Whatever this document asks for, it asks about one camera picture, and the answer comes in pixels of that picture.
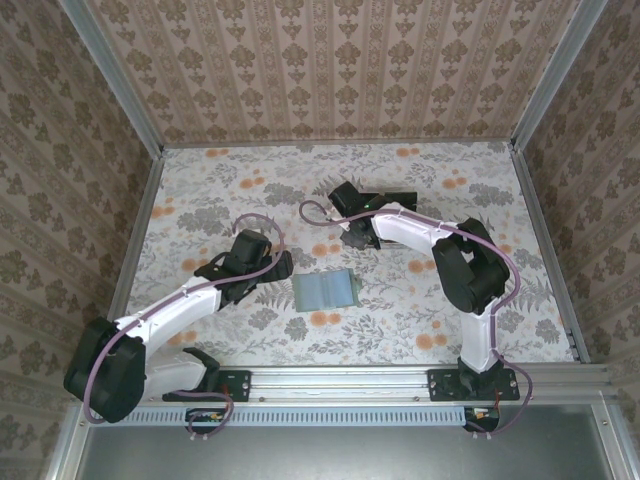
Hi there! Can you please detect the green card holder wallet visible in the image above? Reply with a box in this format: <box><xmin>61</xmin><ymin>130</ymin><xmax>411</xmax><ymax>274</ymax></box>
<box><xmin>292</xmin><ymin>268</ymin><xmax>362</xmax><ymax>313</ymax></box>

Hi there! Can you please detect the black credit card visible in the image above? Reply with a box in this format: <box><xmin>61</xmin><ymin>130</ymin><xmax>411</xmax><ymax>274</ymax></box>
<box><xmin>383</xmin><ymin>191</ymin><xmax>419</xmax><ymax>211</ymax></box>

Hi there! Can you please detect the floral patterned table cover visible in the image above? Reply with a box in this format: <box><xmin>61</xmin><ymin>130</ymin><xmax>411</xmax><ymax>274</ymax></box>
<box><xmin>107</xmin><ymin>142</ymin><xmax>581</xmax><ymax>367</ymax></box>

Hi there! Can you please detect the grey sheet metal panel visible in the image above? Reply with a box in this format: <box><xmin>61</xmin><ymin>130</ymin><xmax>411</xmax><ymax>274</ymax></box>
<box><xmin>74</xmin><ymin>405</ymin><xmax>619</xmax><ymax>480</ymax></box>

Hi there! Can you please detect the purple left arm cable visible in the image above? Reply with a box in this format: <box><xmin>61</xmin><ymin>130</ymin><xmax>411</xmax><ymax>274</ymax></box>
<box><xmin>82</xmin><ymin>213</ymin><xmax>287</xmax><ymax>442</ymax></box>

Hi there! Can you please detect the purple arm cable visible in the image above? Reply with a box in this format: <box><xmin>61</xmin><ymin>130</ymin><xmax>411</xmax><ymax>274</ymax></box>
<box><xmin>82</xmin><ymin>213</ymin><xmax>287</xmax><ymax>442</ymax></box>
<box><xmin>298</xmin><ymin>199</ymin><xmax>534</xmax><ymax>442</ymax></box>

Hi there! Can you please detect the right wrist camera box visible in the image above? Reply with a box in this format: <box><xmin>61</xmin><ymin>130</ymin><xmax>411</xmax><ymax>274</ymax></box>
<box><xmin>327</xmin><ymin>180</ymin><xmax>375</xmax><ymax>221</ymax></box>

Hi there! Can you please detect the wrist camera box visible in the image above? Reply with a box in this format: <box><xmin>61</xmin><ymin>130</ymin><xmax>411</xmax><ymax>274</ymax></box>
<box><xmin>327</xmin><ymin>180</ymin><xmax>375</xmax><ymax>221</ymax></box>
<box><xmin>231</xmin><ymin>228</ymin><xmax>275</xmax><ymax>265</ymax></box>

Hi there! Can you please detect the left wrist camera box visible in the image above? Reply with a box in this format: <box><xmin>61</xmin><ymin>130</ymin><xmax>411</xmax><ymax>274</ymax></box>
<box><xmin>231</xmin><ymin>228</ymin><xmax>275</xmax><ymax>265</ymax></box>

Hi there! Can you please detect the aluminium thin frame rail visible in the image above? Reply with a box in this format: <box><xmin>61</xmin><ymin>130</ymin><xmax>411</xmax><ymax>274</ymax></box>
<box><xmin>162</xmin><ymin>140</ymin><xmax>516</xmax><ymax>150</ymax></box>

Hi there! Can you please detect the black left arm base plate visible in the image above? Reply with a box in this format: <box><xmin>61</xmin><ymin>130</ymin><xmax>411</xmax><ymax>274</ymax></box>
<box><xmin>162</xmin><ymin>368</ymin><xmax>252</xmax><ymax>404</ymax></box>

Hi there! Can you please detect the aluminium side frame rail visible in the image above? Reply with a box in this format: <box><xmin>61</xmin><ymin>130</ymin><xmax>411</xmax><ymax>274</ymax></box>
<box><xmin>510</xmin><ymin>146</ymin><xmax>590</xmax><ymax>365</ymax></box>
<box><xmin>94</xmin><ymin>147</ymin><xmax>166</xmax><ymax>369</ymax></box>

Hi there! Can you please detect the aluminium mounting rail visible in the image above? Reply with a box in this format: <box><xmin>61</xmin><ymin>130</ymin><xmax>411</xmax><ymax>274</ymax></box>
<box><xmin>74</xmin><ymin>363</ymin><xmax>615</xmax><ymax>407</ymax></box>

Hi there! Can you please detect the black connector board with wires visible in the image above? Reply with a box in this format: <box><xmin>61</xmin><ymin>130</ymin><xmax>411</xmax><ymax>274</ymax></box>
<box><xmin>184</xmin><ymin>407</ymin><xmax>229</xmax><ymax>435</ymax></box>
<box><xmin>462</xmin><ymin>407</ymin><xmax>501</xmax><ymax>434</ymax></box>

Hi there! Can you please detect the white slotted cable duct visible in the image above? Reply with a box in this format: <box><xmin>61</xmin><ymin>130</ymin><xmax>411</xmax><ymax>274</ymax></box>
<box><xmin>92</xmin><ymin>405</ymin><xmax>471</xmax><ymax>429</ymax></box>

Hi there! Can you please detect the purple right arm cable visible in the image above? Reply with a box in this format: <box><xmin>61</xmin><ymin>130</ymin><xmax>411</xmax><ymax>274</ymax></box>
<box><xmin>298</xmin><ymin>199</ymin><xmax>534</xmax><ymax>442</ymax></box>

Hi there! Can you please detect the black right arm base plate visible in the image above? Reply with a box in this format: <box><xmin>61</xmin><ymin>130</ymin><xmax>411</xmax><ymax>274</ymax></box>
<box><xmin>427</xmin><ymin>368</ymin><xmax>521</xmax><ymax>404</ymax></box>

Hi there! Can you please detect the aluminium frame post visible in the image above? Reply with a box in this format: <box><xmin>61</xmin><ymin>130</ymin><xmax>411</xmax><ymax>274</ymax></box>
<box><xmin>58</xmin><ymin>0</ymin><xmax>166</xmax><ymax>156</ymax></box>
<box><xmin>510</xmin><ymin>0</ymin><xmax>612</xmax><ymax>154</ymax></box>

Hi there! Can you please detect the aluminium frame bar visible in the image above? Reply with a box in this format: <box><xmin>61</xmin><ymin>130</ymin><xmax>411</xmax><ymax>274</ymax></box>
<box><xmin>592</xmin><ymin>404</ymin><xmax>634</xmax><ymax>480</ymax></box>
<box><xmin>42</xmin><ymin>404</ymin><xmax>96</xmax><ymax>480</ymax></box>

